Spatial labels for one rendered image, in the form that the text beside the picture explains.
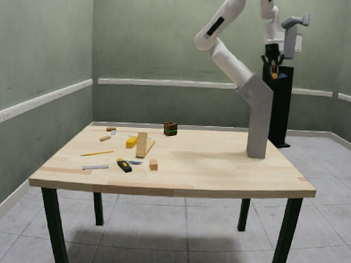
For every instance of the yellow rectangular block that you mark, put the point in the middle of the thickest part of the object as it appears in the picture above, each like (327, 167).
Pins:
(131, 143)

